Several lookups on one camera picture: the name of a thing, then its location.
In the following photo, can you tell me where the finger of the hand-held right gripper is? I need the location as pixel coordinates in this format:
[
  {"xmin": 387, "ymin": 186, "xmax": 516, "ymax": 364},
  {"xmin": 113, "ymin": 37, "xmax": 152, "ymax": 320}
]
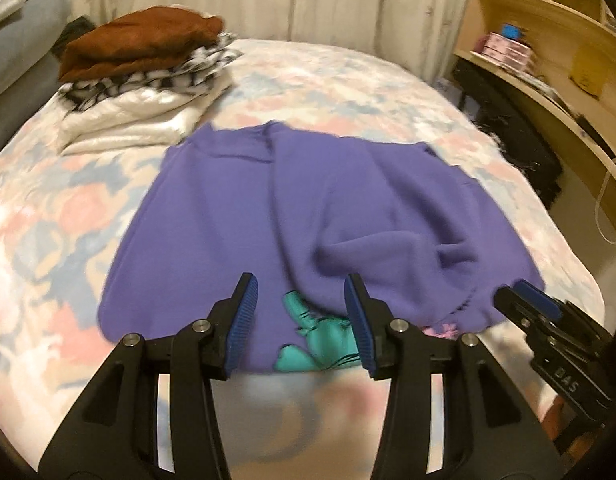
[{"xmin": 493, "ymin": 281, "xmax": 564, "ymax": 333}]

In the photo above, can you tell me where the purple hoodie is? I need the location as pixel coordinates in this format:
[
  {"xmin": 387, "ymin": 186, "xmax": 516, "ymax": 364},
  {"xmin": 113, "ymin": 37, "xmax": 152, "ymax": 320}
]
[{"xmin": 98, "ymin": 121, "xmax": 546, "ymax": 373}]

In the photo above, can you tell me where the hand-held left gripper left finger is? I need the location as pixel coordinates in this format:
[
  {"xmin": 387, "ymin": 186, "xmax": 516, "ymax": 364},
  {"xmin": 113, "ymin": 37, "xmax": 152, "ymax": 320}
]
[{"xmin": 38, "ymin": 273, "xmax": 259, "ymax": 480}]

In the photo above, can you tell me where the grey sofa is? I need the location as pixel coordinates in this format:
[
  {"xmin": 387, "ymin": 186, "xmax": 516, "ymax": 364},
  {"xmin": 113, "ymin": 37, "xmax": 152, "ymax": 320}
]
[{"xmin": 0, "ymin": 0, "xmax": 74, "ymax": 161}]

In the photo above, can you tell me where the curved wooden shelf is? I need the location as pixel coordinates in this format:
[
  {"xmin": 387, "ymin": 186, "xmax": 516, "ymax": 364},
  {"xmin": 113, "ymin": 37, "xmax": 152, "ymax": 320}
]
[{"xmin": 450, "ymin": 0, "xmax": 616, "ymax": 246}]

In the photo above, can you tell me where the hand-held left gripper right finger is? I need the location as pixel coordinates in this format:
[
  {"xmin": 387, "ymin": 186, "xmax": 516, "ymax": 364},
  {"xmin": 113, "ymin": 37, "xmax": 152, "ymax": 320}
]
[{"xmin": 343, "ymin": 273, "xmax": 564, "ymax": 480}]

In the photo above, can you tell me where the pink box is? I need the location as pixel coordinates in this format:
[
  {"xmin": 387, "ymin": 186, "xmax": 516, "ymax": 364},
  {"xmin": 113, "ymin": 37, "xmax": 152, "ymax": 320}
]
[{"xmin": 480, "ymin": 31, "xmax": 536, "ymax": 73}]

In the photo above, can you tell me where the white folded garment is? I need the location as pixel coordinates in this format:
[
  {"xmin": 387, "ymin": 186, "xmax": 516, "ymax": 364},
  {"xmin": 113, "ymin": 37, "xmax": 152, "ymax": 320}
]
[{"xmin": 58, "ymin": 80, "xmax": 234, "ymax": 156}]

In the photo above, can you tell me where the black and white patterned garment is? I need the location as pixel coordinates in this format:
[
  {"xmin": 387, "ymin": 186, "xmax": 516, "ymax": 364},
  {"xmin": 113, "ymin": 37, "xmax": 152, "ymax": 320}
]
[{"xmin": 58, "ymin": 32, "xmax": 245, "ymax": 111}]

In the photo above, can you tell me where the yellow paper bag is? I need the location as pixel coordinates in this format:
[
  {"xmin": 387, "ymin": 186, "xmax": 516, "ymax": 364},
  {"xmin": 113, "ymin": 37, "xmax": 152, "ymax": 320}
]
[{"xmin": 570, "ymin": 42, "xmax": 607, "ymax": 97}]

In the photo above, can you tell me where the white cable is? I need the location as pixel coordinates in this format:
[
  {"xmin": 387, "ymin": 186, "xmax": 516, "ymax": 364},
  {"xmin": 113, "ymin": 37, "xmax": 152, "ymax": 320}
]
[{"xmin": 593, "ymin": 157, "xmax": 616, "ymax": 246}]

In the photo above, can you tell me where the cream curtain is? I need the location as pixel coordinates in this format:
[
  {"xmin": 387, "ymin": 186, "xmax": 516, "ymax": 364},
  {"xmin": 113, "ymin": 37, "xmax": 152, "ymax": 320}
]
[{"xmin": 53, "ymin": 0, "xmax": 479, "ymax": 83}]

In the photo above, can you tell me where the pastel floral bedspread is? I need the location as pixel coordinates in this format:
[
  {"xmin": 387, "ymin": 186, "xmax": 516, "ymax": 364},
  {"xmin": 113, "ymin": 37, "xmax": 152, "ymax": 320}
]
[{"xmin": 0, "ymin": 37, "xmax": 606, "ymax": 480}]

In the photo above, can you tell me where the black clothes pile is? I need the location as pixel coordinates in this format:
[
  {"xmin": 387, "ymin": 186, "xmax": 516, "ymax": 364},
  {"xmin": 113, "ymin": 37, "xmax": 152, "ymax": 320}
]
[{"xmin": 450, "ymin": 52, "xmax": 564, "ymax": 211}]

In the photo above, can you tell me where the brown folded garment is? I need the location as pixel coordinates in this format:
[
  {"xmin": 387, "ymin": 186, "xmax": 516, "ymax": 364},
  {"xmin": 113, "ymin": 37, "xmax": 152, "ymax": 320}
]
[{"xmin": 58, "ymin": 6, "xmax": 225, "ymax": 83}]

